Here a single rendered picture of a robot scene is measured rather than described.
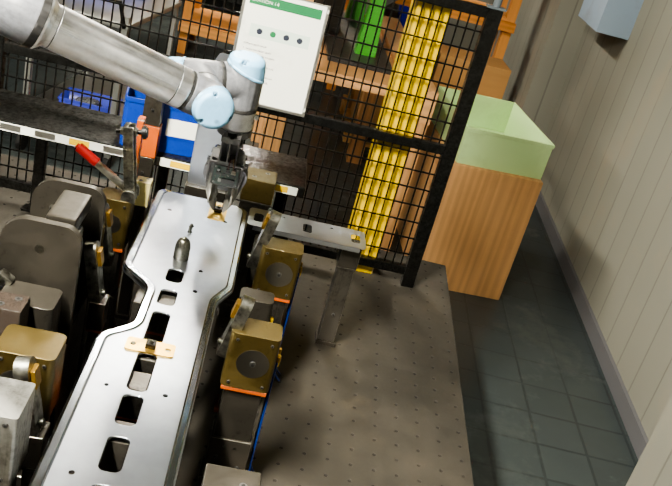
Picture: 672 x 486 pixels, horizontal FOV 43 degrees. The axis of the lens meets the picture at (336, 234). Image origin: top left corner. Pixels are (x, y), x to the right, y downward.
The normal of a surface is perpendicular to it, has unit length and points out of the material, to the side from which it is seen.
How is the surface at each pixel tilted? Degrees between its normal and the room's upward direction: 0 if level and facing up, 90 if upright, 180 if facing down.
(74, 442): 0
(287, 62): 90
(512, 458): 0
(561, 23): 90
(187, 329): 0
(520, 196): 90
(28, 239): 90
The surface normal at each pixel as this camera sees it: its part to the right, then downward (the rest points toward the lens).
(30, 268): 0.01, 0.43
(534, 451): 0.24, -0.88
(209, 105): 0.35, 0.48
